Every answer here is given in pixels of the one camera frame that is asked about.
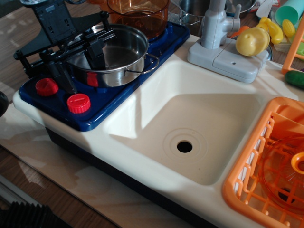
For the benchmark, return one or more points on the transparent orange lid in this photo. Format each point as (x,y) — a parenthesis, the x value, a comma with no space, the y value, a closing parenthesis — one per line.
(281,173)

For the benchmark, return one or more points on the cream toy sink unit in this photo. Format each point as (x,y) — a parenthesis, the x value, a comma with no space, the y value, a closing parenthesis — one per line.
(193,137)

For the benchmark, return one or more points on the yellow toy corn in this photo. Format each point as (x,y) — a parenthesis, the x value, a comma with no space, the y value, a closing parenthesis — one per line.
(288,28)

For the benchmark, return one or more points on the teal plastic cup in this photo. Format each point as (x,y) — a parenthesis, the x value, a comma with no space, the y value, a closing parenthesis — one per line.
(292,10)

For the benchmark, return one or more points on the black round object left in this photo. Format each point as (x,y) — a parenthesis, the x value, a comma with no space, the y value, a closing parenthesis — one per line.
(4,103)

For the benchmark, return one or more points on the blue toy stove top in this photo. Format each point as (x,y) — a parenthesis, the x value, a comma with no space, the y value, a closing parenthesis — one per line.
(103,95)

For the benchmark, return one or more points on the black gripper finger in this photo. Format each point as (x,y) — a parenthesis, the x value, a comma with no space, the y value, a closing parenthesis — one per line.
(95,56)
(60,74)

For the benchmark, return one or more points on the red stove knob left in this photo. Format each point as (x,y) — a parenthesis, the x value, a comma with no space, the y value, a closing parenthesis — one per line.
(46,87)

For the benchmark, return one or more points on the orange dish rack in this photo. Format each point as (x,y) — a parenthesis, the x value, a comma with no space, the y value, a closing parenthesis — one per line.
(242,190)

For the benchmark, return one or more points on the stainless steel pan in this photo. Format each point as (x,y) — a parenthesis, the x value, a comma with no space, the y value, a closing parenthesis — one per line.
(126,57)

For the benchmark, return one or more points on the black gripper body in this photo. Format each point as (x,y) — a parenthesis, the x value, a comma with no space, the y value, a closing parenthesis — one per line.
(61,36)

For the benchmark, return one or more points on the grey toy faucet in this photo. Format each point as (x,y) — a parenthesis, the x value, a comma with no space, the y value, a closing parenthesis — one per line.
(216,52)

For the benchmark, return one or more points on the green toy vegetable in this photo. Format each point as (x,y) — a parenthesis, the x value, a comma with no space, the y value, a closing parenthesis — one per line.
(295,78)

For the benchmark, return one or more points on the red stove knob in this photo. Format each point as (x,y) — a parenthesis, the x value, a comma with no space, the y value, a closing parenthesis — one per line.
(46,87)
(78,103)

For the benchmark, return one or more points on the black base bottom left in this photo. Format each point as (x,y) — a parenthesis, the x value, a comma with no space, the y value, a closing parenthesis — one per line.
(21,215)

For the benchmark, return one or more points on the transparent orange pot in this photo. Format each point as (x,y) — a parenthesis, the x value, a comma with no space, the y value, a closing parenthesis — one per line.
(148,16)

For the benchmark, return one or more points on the steel bowl background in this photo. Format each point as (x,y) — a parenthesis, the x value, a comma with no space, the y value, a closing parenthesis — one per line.
(246,6)

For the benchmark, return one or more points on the yellow toy potato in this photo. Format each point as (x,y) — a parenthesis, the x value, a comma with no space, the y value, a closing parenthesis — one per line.
(252,41)

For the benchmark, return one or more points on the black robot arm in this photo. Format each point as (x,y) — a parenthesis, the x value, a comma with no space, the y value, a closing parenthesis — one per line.
(62,37)

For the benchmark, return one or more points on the orange plastic basket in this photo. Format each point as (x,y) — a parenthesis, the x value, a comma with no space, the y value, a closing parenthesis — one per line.
(292,53)

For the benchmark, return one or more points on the yellow toy banana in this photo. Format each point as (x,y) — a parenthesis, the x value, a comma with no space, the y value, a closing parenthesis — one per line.
(275,32)

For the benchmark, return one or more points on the red stove knob right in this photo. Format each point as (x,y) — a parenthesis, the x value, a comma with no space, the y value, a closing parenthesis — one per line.
(78,103)

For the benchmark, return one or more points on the small steel pot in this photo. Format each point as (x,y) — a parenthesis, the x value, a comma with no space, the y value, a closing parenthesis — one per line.
(192,12)

